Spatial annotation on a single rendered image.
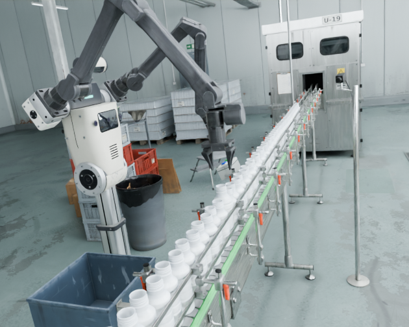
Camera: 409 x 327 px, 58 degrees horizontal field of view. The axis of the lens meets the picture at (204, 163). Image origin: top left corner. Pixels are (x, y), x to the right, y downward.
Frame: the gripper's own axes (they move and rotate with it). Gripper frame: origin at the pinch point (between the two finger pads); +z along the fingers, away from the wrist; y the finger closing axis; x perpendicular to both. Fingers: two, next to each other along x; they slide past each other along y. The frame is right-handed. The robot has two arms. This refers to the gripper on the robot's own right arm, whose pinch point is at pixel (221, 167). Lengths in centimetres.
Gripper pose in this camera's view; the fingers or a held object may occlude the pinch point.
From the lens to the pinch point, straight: 127.6
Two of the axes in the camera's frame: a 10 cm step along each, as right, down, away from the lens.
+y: 9.3, -0.4, -3.5
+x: 3.3, -2.7, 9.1
